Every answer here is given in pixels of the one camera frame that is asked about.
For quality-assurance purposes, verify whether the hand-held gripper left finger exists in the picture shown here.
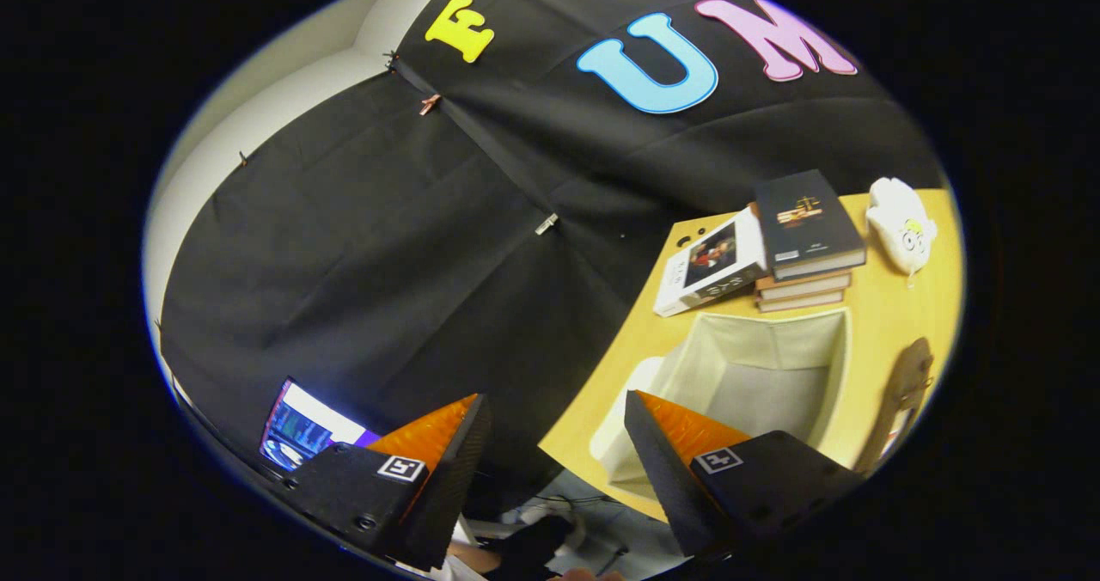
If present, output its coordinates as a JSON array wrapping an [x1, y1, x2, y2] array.
[[279, 393, 492, 572]]

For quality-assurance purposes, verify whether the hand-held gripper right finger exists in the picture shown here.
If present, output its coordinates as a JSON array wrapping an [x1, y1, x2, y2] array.
[[624, 389, 865, 560]]

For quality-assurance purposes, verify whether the grey fabric storage box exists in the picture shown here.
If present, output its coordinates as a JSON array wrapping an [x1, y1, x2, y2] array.
[[590, 308, 853, 503]]

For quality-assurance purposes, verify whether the brown moccasin shoe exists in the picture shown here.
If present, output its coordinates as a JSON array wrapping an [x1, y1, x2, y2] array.
[[852, 337, 935, 479]]

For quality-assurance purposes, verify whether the person's leg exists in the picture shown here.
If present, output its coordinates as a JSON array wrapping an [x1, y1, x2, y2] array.
[[445, 540, 504, 575]]

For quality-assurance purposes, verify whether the lit monitor screen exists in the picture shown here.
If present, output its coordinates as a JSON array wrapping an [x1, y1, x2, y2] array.
[[260, 378, 381, 474]]

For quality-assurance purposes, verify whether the tan cover book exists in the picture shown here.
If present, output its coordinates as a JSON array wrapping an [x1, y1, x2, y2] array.
[[756, 289, 847, 314], [755, 272, 853, 303]]

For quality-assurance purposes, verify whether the white and black book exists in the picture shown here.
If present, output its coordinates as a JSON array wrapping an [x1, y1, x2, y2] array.
[[652, 207, 768, 318]]

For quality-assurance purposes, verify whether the black backdrop cloth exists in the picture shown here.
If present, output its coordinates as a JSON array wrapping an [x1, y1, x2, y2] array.
[[159, 0, 946, 513]]

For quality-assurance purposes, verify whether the dark hardcover book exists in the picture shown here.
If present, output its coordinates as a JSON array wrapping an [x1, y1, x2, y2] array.
[[754, 169, 867, 283]]

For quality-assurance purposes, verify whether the white plush toy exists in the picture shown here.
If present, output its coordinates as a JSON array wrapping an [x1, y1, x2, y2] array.
[[865, 177, 938, 288]]

